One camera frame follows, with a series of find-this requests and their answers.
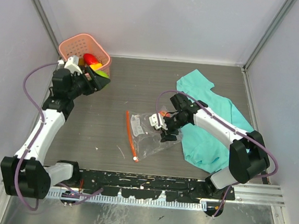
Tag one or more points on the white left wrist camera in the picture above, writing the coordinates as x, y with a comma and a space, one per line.
72, 64

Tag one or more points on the teal t-shirt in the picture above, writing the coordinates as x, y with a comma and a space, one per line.
200, 148

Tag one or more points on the green fake apple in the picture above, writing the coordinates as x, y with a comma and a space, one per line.
102, 73

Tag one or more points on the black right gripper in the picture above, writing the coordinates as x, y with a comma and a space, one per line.
165, 137

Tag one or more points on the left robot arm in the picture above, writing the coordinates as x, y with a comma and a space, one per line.
24, 174

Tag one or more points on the red yellow fake apple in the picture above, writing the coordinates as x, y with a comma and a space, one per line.
164, 113

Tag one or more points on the clear zip top bag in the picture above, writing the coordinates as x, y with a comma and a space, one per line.
144, 140

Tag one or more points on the white slotted cable duct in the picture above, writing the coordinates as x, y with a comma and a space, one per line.
159, 203

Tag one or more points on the pink plastic basket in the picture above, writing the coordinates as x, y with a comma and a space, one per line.
79, 45

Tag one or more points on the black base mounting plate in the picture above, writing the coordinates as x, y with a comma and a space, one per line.
139, 186

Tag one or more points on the red yellow fake mango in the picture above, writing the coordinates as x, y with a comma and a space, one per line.
90, 59

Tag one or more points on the yellow fake pear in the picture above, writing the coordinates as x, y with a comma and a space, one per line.
96, 66

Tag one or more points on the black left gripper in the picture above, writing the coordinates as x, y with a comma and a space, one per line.
98, 82

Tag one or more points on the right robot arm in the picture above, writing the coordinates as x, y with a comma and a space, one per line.
248, 157

